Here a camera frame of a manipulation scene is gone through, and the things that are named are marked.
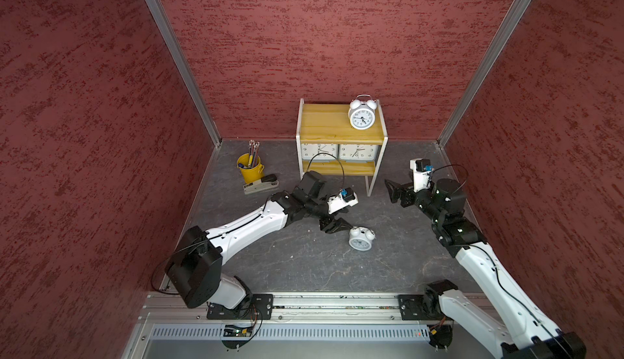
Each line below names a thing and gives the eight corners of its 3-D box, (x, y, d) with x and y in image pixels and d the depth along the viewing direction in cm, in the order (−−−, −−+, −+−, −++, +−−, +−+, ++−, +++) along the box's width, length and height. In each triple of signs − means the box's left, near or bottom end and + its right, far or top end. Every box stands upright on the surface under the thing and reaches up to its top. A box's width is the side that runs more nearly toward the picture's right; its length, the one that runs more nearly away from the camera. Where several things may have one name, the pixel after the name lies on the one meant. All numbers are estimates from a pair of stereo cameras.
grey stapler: (246, 197, 101) (244, 192, 99) (243, 186, 105) (241, 181, 102) (279, 186, 105) (278, 181, 102) (275, 176, 109) (274, 171, 106)
